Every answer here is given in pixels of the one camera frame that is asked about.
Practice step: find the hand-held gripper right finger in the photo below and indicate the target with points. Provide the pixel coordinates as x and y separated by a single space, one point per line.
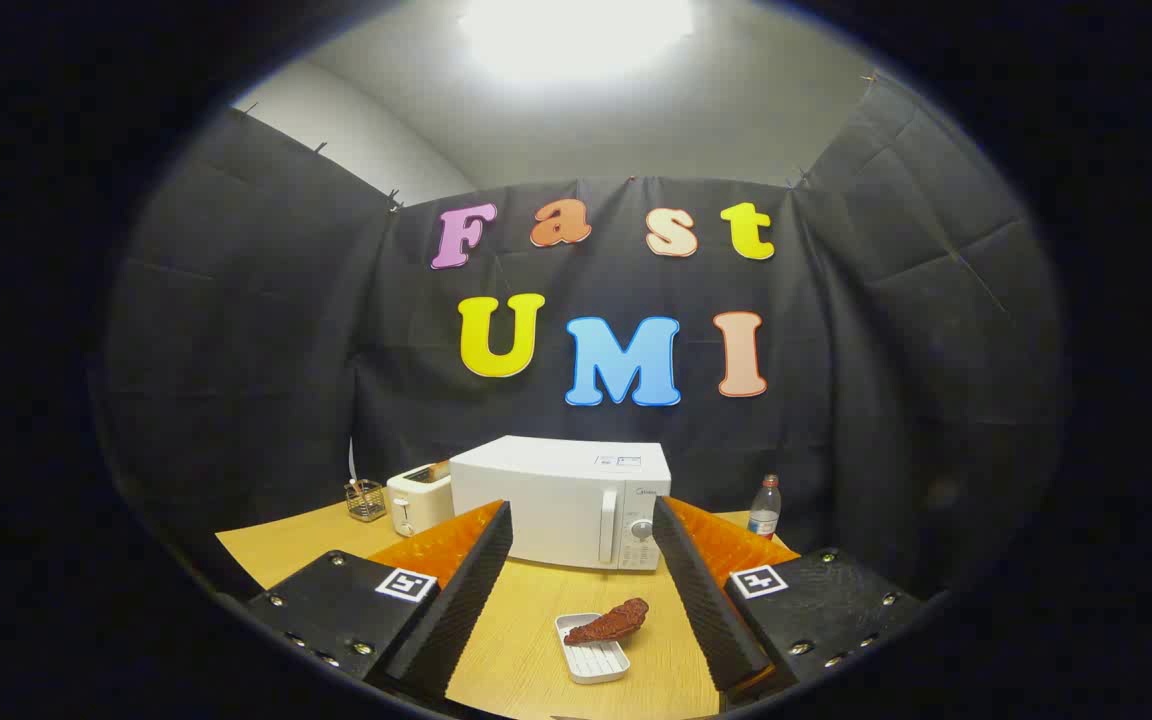
701 600

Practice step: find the cream bread toaster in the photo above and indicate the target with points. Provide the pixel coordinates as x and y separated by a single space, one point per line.
421 505

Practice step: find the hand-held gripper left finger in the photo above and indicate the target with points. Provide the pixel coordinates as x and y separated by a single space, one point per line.
466 600

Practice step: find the white toaster oven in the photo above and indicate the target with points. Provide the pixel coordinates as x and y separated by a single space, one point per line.
536 490

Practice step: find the clear plastic water bottle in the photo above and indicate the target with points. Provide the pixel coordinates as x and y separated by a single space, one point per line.
764 515

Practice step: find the white rectangular tray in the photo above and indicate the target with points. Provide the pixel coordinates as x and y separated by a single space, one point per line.
596 662

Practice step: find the brown meat slice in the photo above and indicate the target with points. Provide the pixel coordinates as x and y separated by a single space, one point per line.
611 622

